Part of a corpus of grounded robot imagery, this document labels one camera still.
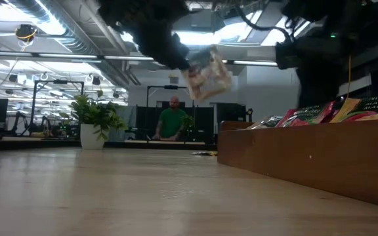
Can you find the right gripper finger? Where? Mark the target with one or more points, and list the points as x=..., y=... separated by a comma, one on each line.
x=317, y=95

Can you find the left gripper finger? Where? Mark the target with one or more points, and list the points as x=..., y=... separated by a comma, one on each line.
x=177, y=63

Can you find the red tea packet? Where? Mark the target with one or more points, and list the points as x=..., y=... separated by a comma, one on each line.
x=307, y=115

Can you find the yellow mango tea packet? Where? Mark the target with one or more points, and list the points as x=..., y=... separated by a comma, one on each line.
x=366, y=109
x=205, y=153

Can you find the wooden tea organizer box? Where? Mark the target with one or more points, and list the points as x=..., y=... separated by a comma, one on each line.
x=307, y=157

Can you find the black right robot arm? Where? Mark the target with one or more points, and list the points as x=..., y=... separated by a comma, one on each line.
x=366, y=16

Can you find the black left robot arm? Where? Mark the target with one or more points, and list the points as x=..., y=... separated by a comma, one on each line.
x=136, y=10

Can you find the person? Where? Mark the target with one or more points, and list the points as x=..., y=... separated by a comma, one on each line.
x=171, y=123

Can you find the black tripod stand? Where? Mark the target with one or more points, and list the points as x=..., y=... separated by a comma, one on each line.
x=250, y=114

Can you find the black monitor screen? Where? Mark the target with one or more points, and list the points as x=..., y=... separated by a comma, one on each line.
x=231, y=113

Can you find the long ceiling light bar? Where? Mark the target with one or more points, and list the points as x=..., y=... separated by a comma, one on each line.
x=71, y=55

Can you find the green potted plant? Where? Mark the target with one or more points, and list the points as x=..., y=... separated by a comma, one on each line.
x=94, y=114

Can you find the black gantry frame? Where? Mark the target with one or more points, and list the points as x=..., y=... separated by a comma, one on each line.
x=59, y=81
x=171, y=87

